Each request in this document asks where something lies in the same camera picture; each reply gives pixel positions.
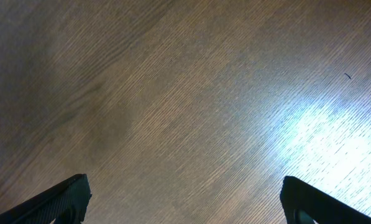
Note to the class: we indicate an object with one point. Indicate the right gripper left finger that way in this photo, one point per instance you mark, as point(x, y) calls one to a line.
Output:
point(63, 203)

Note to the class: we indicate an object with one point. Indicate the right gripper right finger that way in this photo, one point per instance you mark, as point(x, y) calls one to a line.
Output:
point(303, 203)

